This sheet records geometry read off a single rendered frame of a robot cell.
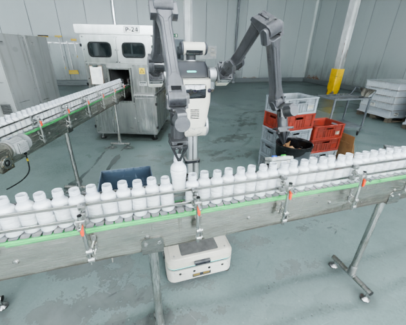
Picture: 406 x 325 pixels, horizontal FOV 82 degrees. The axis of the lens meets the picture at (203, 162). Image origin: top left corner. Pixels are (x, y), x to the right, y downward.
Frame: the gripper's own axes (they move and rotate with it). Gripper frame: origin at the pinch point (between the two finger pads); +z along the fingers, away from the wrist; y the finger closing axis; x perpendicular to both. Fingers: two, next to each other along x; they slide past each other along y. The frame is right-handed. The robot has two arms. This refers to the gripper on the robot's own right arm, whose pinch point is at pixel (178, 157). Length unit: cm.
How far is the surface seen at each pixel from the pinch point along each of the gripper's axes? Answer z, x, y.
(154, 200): 18.1, -11.2, 2.7
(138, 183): 8.7, -17.3, 2.1
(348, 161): 12, 94, 2
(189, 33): -85, 191, -760
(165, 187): 12.3, -6.5, 2.7
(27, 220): 18, -59, 3
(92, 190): 9.7, -34.8, 1.3
